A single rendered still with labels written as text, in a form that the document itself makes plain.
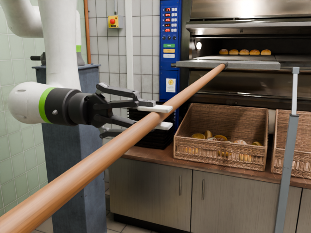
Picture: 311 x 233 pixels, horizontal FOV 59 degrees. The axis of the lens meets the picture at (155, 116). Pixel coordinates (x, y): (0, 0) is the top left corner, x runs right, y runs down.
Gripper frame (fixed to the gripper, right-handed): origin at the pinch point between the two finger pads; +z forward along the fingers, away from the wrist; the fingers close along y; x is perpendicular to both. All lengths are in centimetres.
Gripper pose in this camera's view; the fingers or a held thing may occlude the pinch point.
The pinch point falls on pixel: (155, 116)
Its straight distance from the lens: 59.9
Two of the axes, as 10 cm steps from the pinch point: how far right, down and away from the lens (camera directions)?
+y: 0.1, 9.5, 3.0
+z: 9.3, 1.0, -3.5
